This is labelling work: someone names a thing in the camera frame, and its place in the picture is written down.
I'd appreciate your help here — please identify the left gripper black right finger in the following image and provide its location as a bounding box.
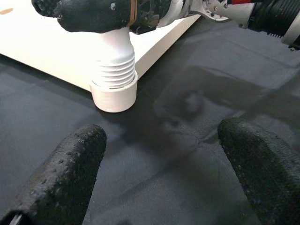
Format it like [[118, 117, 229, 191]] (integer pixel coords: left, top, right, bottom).
[[217, 117, 300, 225]]

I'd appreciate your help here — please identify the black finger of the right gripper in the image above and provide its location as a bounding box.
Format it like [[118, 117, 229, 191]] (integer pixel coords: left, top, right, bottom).
[[31, 0, 138, 33]]

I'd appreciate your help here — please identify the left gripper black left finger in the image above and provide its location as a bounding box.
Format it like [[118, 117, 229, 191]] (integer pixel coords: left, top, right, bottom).
[[4, 123, 107, 225]]

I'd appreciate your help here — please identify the white plastic table leg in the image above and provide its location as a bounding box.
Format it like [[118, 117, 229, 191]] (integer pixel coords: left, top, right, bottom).
[[90, 26, 138, 90]]

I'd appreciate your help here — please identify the white plastic table top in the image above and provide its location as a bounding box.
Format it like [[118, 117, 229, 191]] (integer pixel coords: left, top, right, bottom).
[[0, 0, 203, 113]]

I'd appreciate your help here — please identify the tan rubber band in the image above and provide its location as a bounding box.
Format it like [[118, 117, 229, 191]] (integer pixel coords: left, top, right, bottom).
[[127, 0, 138, 27]]

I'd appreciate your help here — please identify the black tablecloth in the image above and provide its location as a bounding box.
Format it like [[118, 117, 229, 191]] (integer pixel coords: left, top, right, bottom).
[[0, 14, 300, 225]]

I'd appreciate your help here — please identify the red cable clip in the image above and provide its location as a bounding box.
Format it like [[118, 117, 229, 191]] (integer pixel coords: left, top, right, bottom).
[[228, 0, 256, 5]]

